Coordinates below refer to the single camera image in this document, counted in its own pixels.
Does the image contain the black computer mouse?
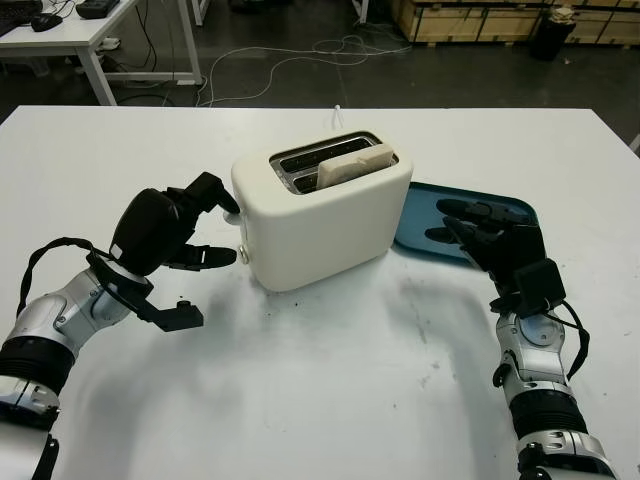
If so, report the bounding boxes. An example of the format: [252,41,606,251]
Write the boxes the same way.
[30,13,64,32]

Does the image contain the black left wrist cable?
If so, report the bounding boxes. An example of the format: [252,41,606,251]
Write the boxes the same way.
[14,237,109,331]

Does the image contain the blue plastic tray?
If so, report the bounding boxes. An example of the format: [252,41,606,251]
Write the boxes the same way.
[392,180,540,274]

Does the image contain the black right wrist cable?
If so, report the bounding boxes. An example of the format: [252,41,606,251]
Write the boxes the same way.
[544,299,591,381]

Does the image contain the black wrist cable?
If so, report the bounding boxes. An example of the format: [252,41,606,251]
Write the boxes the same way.
[544,299,591,381]
[14,237,109,331]

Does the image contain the white bread slice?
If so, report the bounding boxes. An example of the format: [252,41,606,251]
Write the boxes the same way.
[315,143,394,191]

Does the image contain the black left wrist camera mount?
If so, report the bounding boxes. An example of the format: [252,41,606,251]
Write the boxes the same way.
[87,254,205,334]

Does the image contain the white office desk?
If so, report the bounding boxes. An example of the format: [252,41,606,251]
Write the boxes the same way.
[0,0,204,106]

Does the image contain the black device case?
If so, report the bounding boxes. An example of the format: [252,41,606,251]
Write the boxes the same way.
[74,0,121,20]

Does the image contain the black keyboard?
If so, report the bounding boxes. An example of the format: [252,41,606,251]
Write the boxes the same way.
[0,0,44,36]

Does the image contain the cream white two-slot toaster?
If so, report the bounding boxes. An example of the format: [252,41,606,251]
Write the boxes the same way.
[230,129,415,293]

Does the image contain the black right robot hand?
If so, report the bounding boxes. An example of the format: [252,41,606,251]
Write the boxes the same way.
[423,198,549,301]

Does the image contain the black trash bin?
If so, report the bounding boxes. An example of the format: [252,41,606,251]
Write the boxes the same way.
[529,5,574,62]

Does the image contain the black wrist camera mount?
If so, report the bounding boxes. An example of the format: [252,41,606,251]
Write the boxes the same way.
[87,254,205,334]
[489,259,567,317]

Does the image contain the wooden crate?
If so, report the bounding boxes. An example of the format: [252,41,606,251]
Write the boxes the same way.
[392,0,640,46]

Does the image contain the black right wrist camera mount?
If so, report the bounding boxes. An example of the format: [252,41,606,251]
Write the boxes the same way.
[489,259,567,317]

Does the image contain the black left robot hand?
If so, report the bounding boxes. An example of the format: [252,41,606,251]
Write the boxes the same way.
[108,171,241,277]

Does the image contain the white cable on floor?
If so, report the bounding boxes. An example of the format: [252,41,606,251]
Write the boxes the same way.
[199,33,414,107]

